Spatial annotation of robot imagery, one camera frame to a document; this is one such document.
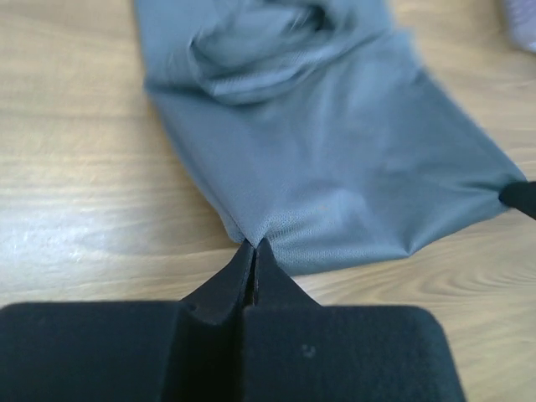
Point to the purple t-shirt in basket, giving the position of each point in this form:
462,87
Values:
520,19

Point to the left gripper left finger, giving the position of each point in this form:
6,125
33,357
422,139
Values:
128,351

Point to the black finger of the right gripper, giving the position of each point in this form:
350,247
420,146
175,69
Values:
520,196

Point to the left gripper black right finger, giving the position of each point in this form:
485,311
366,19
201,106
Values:
297,350

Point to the dark grey t-shirt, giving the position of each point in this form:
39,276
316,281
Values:
315,126

